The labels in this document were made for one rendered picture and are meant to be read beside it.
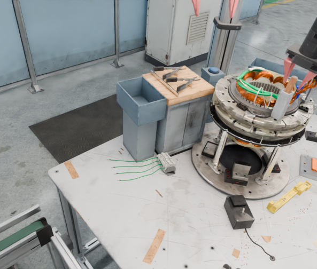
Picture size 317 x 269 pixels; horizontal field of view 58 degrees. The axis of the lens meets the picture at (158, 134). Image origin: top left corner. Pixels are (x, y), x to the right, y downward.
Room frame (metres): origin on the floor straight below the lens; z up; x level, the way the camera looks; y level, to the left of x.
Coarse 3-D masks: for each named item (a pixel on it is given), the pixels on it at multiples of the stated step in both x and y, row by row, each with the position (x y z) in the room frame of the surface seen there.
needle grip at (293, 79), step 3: (291, 78) 0.71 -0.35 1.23; (294, 78) 0.71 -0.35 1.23; (297, 78) 0.71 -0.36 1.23; (291, 81) 0.71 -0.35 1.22; (294, 81) 0.71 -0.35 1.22; (288, 84) 0.71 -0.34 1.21; (291, 84) 0.71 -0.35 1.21; (294, 84) 0.71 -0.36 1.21; (288, 87) 0.71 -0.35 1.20; (291, 87) 0.71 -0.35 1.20; (285, 90) 0.72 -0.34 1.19; (288, 90) 0.71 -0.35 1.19; (291, 90) 0.71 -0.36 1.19; (288, 93) 0.71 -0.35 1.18
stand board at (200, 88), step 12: (156, 72) 0.98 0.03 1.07; (168, 72) 0.99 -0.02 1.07; (180, 72) 1.00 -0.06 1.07; (192, 72) 1.01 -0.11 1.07; (156, 84) 0.89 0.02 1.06; (180, 84) 0.91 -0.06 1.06; (192, 84) 0.92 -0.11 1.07; (204, 84) 0.92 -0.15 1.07; (168, 96) 0.82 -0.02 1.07; (180, 96) 0.83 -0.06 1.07; (192, 96) 0.85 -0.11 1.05
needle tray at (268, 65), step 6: (258, 60) 1.21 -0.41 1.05; (264, 60) 1.20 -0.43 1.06; (252, 66) 1.12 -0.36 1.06; (258, 66) 1.21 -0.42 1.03; (264, 66) 1.20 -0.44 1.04; (270, 66) 1.18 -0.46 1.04; (276, 66) 1.17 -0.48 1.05; (282, 66) 1.16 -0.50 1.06; (276, 72) 1.17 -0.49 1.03; (282, 72) 1.16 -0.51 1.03; (294, 72) 1.14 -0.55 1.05; (300, 72) 1.13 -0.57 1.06; (306, 72) 1.12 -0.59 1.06; (288, 78) 1.05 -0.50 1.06; (300, 78) 1.12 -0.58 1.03; (306, 90) 1.01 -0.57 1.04
